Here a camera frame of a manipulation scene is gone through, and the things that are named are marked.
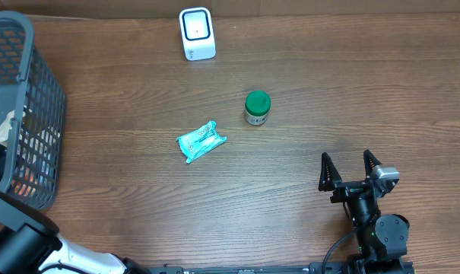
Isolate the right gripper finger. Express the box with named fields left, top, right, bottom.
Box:
left=319, top=152, right=342, bottom=192
left=363, top=149, right=382, bottom=177

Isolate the green lid jar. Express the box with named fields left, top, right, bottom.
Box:
left=244, top=91, right=271, bottom=126

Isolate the teal wet wipes pack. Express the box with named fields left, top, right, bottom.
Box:
left=176, top=120, right=227, bottom=164

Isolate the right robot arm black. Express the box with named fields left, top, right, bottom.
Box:
left=316, top=150, right=414, bottom=273

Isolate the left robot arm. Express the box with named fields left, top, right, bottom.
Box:
left=0, top=145, right=149, bottom=273

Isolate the white barcode scanner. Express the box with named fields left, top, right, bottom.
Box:
left=179, top=7, right=216, bottom=61

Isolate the grey plastic mesh basket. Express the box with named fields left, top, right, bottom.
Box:
left=0, top=11, right=66, bottom=209

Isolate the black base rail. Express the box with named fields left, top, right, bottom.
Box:
left=146, top=262, right=416, bottom=274

